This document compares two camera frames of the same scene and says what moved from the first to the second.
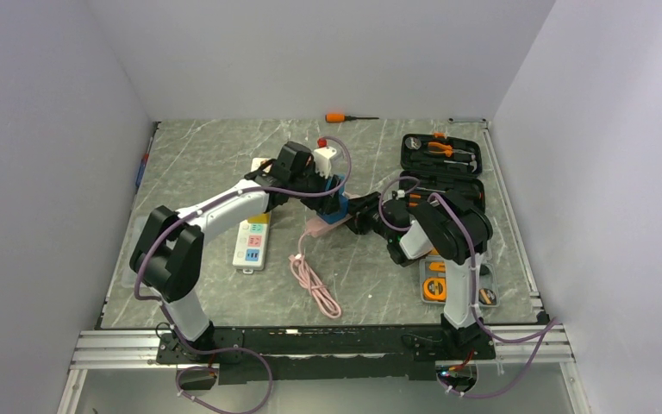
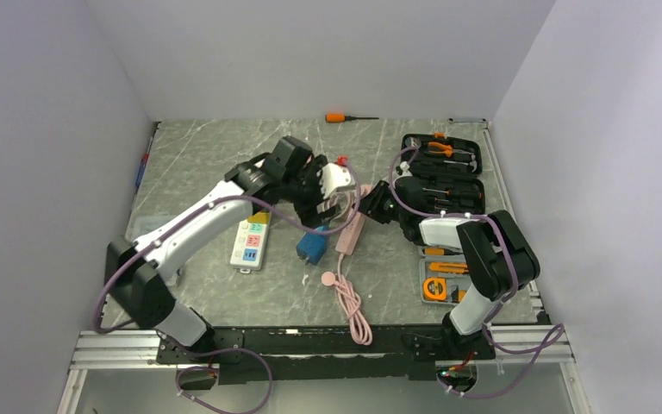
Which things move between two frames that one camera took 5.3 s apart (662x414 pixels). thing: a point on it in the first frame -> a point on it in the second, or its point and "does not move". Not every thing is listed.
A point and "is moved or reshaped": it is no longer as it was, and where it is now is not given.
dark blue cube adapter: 340,211 -> 311,245
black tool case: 436,163 does not move
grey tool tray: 433,282 does not move
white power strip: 252,235 does not move
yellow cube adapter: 263,218 does not move
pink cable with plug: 327,304 -> 351,302
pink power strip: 317,225 is moved or reshaped
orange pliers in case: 448,152 does not move
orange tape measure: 434,289 does not move
